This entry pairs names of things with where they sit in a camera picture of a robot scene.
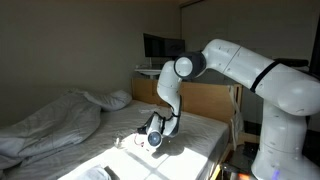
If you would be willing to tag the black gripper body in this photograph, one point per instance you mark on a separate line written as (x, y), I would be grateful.
(143, 129)

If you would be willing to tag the white cloth with green print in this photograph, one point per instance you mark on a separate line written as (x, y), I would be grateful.
(128, 143)

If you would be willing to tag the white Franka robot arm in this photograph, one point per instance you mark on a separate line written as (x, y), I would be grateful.
(283, 93)

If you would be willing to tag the white pillow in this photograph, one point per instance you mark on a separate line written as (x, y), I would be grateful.
(113, 100)

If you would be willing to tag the large black monitor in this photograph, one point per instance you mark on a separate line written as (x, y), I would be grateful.
(153, 45)

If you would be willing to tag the white crumpled duvet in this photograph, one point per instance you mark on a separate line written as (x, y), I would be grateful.
(50, 126)

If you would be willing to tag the white plastic bag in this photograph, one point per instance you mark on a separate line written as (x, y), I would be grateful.
(237, 125)

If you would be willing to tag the black side table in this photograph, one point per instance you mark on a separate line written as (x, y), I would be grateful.
(243, 156)

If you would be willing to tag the black mounted device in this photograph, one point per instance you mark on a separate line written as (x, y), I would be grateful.
(295, 62)

